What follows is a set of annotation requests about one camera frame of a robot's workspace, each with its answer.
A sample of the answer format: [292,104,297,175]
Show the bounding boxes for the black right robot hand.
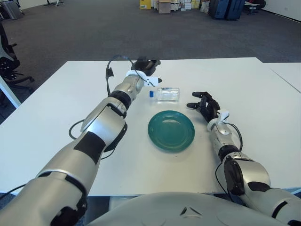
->
[186,91,221,123]

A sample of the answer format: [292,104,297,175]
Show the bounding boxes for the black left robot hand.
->
[130,56,164,84]

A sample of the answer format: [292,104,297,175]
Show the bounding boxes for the clear plastic bottle blue cap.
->
[149,87,181,102]

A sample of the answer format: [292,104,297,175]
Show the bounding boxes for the green round plate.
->
[147,110,195,153]

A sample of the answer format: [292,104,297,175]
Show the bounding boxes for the brown cardboard box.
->
[158,0,171,14]

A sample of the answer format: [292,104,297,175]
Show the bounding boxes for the stack of white boxes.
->
[170,0,192,11]

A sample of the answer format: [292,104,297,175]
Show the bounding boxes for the white adjacent table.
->
[268,62,301,94]

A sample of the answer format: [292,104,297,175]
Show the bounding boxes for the blue suitcase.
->
[213,0,230,19]

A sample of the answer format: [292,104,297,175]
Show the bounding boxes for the dark navy suitcase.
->
[225,0,243,21]

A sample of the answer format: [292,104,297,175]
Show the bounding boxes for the black chair base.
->
[44,0,64,7]

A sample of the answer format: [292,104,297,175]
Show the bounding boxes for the grey robot torso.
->
[89,192,283,226]

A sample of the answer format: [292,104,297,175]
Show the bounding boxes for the black mesh office chair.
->
[0,22,35,95]

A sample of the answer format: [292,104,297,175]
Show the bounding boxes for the white side desk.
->
[0,76,22,110]

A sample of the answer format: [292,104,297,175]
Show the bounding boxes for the grey cabinet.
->
[0,1,23,21]

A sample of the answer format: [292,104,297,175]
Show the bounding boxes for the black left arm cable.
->
[0,55,135,201]

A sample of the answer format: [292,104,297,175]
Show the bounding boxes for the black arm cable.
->
[0,55,135,201]
[215,122,243,201]

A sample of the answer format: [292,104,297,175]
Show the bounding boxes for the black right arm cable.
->
[215,122,243,201]

